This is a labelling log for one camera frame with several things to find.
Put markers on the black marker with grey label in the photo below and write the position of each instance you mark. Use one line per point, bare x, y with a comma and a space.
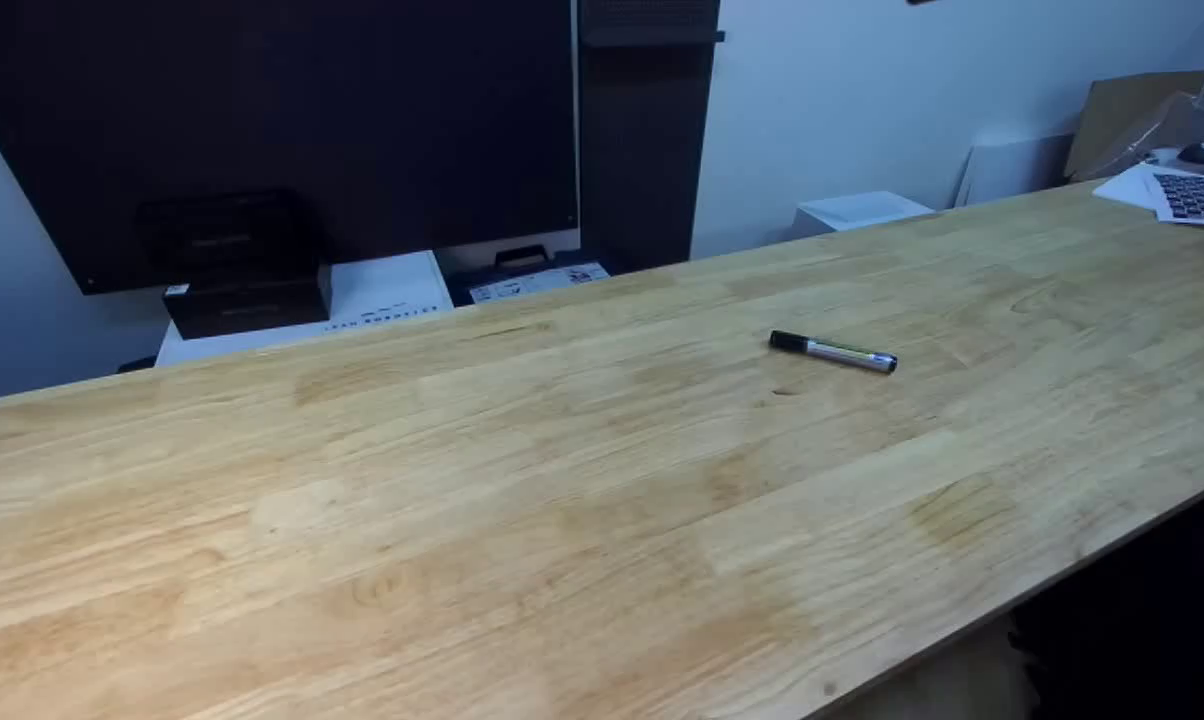
835, 353

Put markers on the brown cardboard box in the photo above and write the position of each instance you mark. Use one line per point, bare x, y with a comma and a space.
1133, 120

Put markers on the white plastic bin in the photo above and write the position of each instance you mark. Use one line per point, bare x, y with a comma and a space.
861, 208

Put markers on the black box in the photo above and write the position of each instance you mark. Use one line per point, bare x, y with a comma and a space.
237, 266

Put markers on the tall dark brown panel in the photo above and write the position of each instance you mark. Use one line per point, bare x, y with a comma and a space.
640, 133

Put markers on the black case with white label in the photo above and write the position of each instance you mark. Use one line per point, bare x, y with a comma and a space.
530, 275

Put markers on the paper sheet with checker pattern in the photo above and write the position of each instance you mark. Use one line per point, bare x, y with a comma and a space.
1194, 197

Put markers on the white upright board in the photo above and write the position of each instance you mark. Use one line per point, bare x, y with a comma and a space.
1012, 165

